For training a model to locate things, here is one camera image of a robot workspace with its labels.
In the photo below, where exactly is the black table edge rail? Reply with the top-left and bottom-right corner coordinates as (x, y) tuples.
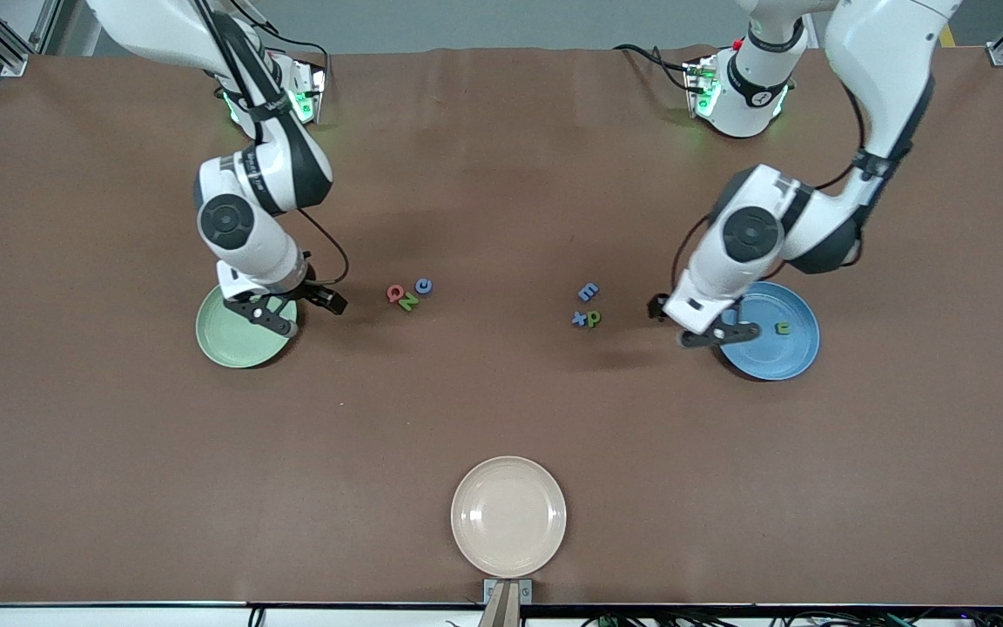
(0, 599), (1003, 612)

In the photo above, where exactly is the beige plate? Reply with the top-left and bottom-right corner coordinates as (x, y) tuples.
(450, 455), (569, 579)

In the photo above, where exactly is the black base cable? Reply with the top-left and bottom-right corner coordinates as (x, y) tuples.
(613, 42), (696, 92)
(271, 26), (333, 88)

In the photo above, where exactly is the light green plate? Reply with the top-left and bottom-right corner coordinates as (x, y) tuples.
(195, 283), (299, 369)

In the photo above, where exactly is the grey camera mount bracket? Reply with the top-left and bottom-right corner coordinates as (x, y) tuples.
(482, 578), (534, 627)

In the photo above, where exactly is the brown table cover mat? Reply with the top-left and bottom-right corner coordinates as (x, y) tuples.
(0, 45), (1003, 607)

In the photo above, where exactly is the blue plate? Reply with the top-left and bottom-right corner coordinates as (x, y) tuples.
(717, 280), (821, 382)

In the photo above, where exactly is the silver base connector plate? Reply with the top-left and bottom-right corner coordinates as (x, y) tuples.
(683, 54), (722, 118)
(291, 59), (328, 125)

